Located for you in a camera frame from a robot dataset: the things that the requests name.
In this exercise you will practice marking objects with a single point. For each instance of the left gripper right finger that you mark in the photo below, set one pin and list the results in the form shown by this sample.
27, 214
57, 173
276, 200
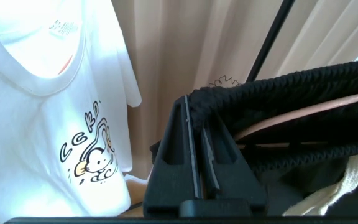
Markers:
235, 180

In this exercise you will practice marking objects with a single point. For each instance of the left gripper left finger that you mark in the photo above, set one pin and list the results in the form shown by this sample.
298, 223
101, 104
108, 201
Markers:
172, 180

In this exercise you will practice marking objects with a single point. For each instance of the black garment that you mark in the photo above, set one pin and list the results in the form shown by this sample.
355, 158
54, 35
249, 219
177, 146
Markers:
291, 90

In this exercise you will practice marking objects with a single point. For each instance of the white printed t-shirt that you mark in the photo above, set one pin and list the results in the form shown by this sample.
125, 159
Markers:
26, 140

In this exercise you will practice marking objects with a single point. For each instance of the black clothes rack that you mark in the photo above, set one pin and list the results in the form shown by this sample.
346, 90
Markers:
269, 40

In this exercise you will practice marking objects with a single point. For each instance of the beige curtain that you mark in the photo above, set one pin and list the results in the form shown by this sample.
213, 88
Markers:
182, 46

